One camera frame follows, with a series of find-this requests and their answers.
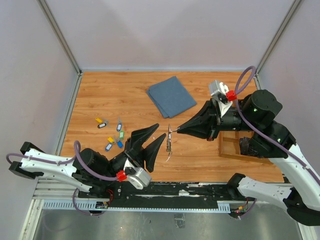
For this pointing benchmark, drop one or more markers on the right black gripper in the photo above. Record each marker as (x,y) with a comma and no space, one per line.
(206,122)

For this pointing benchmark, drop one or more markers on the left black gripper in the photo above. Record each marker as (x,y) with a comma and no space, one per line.
(138,156)

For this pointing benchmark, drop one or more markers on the silver metal keyring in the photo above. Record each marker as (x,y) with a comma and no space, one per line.
(169,139)

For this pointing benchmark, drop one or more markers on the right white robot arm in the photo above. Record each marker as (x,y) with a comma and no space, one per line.
(270,140)

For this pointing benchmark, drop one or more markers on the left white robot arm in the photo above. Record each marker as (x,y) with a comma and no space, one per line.
(88,170)

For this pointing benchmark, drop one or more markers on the dark blue key tag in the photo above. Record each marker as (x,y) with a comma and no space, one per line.
(120,144)

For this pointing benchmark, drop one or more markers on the green key tag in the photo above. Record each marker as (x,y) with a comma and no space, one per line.
(121,134)

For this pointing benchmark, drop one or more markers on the light blue key tag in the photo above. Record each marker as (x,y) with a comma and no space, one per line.
(119,127)

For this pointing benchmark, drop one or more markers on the wooden compartment tray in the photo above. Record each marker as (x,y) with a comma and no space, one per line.
(228,147)

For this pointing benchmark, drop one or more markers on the folded blue cloth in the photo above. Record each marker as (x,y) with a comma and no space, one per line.
(170,97)

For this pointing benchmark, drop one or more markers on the dark rolled tie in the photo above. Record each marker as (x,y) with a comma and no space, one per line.
(245,147)

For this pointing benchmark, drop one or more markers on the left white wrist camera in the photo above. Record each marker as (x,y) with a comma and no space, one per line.
(138,177)

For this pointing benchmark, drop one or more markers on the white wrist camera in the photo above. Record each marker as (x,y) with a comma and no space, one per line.
(138,177)
(218,91)

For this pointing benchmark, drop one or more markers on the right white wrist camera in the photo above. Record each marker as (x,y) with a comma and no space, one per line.
(218,91)

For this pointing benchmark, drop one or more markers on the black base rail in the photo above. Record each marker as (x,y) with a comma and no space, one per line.
(167,197)

